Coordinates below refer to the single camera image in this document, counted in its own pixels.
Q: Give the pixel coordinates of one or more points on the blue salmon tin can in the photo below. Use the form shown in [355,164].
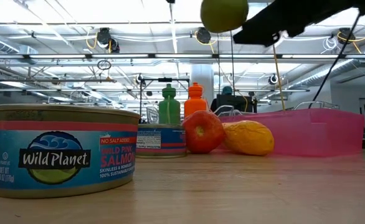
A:
[61,155]
[160,140]

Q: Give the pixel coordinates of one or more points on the green apple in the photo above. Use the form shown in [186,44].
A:
[223,14]

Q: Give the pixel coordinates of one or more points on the pink plastic bin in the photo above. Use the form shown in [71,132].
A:
[319,133]

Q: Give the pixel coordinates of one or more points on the person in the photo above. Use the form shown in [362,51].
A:
[227,90]

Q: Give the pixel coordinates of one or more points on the green plastic water bottle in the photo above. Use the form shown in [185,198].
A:
[169,109]

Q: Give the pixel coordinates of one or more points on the orange plastic water bottle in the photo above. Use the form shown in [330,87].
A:
[195,102]

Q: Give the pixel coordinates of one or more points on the red apple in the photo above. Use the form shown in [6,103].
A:
[202,132]

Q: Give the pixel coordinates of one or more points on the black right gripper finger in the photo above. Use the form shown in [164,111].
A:
[263,28]

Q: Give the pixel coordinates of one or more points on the yellow mango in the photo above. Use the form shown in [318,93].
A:
[249,138]

